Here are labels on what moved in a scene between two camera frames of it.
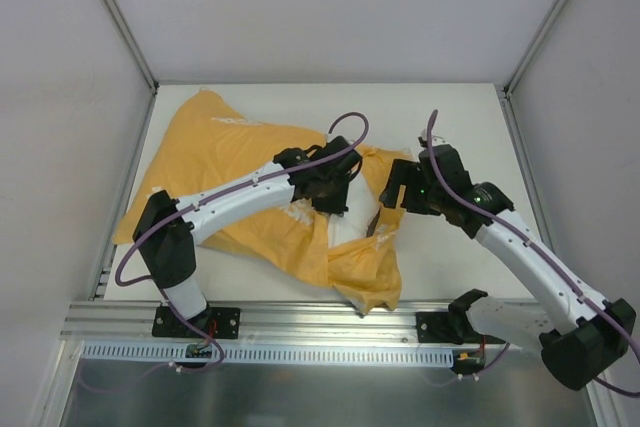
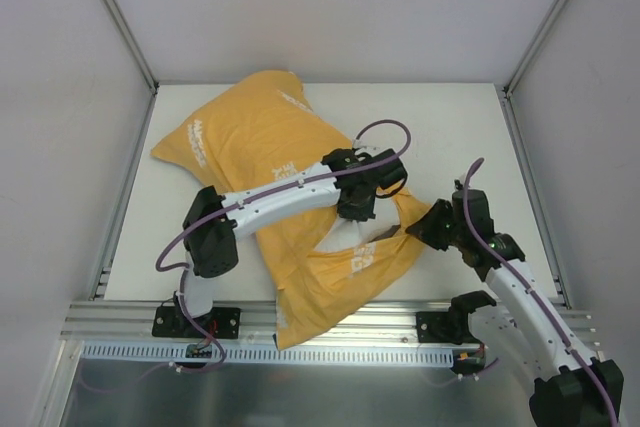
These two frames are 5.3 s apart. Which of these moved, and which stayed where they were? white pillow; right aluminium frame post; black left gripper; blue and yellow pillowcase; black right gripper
Moved: black right gripper; blue and yellow pillowcase; white pillow; black left gripper
Stayed: right aluminium frame post
